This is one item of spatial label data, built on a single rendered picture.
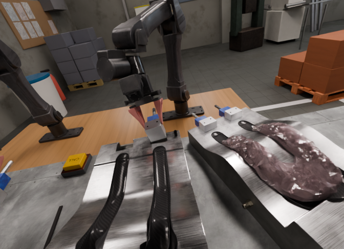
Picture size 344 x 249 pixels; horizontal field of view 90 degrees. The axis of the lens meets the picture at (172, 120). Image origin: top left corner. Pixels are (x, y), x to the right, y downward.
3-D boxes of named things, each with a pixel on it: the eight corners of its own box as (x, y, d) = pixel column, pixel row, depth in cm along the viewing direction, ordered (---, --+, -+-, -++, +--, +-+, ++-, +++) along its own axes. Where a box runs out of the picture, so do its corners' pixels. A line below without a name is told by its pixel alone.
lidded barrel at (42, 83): (46, 112, 329) (23, 75, 291) (75, 106, 327) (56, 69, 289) (27, 129, 281) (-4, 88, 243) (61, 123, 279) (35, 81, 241)
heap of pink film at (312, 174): (214, 144, 53) (213, 122, 48) (260, 123, 57) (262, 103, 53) (298, 222, 31) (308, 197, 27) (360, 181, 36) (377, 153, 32)
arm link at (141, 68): (135, 78, 44) (125, 51, 43) (120, 84, 48) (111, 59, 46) (150, 75, 50) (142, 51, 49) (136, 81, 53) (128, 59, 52)
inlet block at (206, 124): (188, 121, 71) (186, 110, 68) (198, 117, 72) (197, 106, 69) (205, 138, 60) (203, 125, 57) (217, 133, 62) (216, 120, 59)
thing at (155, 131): (150, 115, 63) (144, 104, 59) (163, 111, 62) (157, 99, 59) (151, 142, 53) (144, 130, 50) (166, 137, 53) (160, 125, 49)
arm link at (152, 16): (130, 27, 40) (179, -11, 58) (104, 32, 45) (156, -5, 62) (149, 73, 49) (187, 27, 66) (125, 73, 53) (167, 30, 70)
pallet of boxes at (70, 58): (88, 75, 521) (68, 31, 457) (114, 70, 518) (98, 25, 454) (70, 91, 416) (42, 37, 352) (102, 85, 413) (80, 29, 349)
